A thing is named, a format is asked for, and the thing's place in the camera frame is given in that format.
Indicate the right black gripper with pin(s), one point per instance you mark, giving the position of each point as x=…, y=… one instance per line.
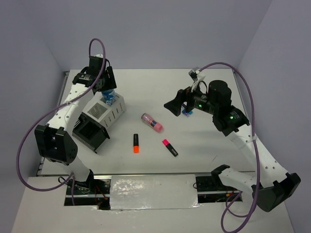
x=175, y=105

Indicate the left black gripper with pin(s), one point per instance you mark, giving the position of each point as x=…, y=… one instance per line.
x=111, y=78

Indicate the pink capped marker bottle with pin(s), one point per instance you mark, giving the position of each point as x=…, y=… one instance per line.
x=148, y=120

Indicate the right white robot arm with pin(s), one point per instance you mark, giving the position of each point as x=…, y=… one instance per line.
x=276, y=184

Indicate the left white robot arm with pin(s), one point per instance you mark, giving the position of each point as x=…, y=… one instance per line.
x=54, y=140

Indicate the blue capped pen pack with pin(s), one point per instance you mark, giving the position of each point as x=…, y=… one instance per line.
x=187, y=114

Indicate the white mesh organizer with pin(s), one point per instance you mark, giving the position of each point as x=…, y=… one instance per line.
x=105, y=115

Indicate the pink highlighter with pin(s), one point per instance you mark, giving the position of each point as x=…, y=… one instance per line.
x=171, y=149

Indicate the black mesh organizer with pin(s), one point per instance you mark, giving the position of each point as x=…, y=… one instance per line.
x=89, y=132

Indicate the orange highlighter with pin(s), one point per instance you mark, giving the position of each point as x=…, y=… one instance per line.
x=135, y=143

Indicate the silver foil cover plate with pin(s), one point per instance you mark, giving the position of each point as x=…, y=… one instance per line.
x=152, y=192

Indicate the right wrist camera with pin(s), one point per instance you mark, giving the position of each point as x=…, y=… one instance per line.
x=197, y=77

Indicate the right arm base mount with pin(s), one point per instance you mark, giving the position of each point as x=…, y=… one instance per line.
x=210, y=189

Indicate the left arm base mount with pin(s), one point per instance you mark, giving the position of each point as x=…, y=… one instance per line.
x=97, y=195

